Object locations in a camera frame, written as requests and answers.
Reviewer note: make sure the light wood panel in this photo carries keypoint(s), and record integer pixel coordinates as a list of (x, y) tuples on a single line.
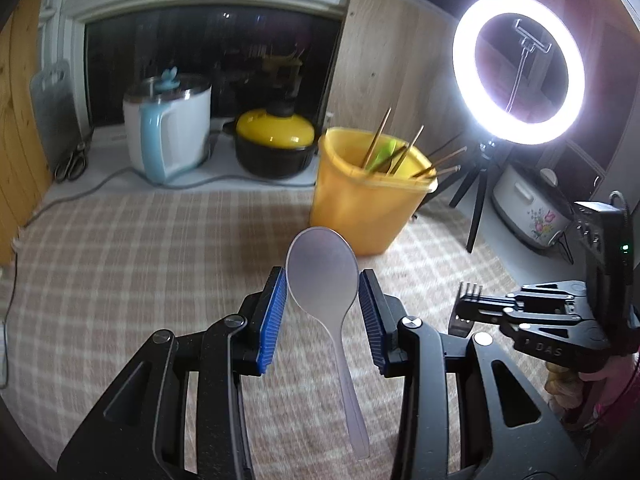
[(400, 60)]

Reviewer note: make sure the floral white rice cooker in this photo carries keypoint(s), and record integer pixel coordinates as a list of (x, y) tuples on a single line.
[(520, 200)]

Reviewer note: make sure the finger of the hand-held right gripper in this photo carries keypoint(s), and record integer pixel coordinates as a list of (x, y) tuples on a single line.
[(540, 295), (555, 347)]

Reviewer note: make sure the yellow pot lid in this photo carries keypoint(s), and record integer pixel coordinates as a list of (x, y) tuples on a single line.
[(275, 130)]

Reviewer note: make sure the grey cutting board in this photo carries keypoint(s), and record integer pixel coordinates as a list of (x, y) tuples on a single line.
[(55, 110)]

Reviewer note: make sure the translucent rice paddle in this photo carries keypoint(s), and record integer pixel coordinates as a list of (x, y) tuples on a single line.
[(322, 270)]

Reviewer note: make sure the black tripod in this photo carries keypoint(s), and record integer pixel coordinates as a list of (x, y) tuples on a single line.
[(477, 210)]

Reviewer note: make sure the green plastic spoon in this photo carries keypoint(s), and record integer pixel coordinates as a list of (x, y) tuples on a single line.
[(385, 152)]

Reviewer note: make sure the wooden plank board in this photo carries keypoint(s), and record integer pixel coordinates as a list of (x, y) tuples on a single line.
[(20, 110)]

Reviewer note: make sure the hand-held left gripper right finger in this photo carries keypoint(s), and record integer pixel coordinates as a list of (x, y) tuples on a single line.
[(372, 320)]

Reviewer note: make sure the checked tablecloth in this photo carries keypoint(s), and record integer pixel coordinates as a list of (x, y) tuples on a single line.
[(150, 260)]

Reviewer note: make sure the black clay pot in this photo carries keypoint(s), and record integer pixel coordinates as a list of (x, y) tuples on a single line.
[(270, 160)]

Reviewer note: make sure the metal fork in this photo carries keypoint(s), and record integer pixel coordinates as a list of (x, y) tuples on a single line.
[(457, 327)]

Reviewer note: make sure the black scissors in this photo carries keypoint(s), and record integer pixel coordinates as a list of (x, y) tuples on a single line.
[(75, 162)]

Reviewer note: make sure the yellow plastic container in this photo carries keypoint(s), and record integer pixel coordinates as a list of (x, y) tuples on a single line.
[(350, 210)]

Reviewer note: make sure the beige lumpy roots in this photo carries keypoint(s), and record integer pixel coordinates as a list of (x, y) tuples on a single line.
[(562, 385)]

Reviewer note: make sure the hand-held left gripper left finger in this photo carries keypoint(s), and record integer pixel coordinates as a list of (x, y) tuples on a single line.
[(274, 320)]

